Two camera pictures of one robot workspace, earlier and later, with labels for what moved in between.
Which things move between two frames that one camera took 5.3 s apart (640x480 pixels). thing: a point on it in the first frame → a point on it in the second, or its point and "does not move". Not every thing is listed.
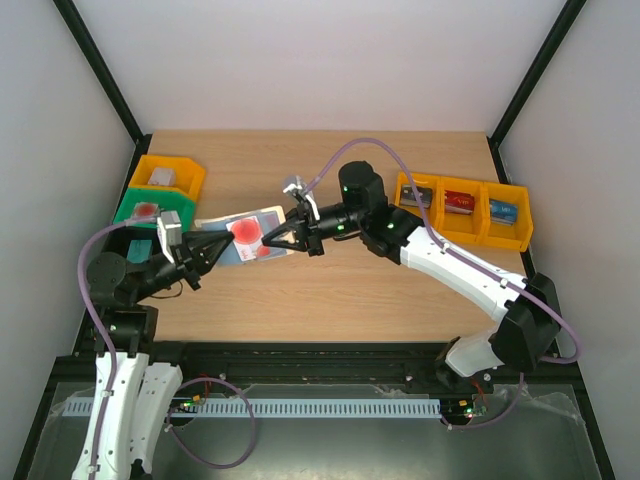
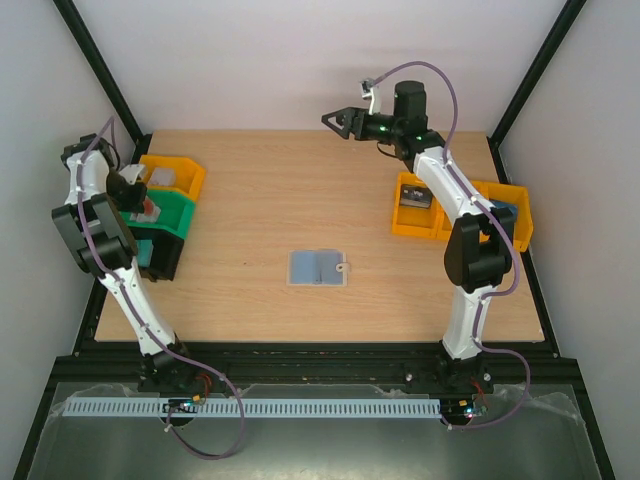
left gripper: [192, 256] → [135, 204]
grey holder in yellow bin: [161, 176] does not move
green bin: [167, 200] does not move
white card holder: [249, 228] → [317, 268]
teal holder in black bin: [139, 251] does not move
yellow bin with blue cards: [515, 237] does not move
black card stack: [408, 197] does not move
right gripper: [310, 229] → [358, 123]
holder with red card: [144, 213] does not move
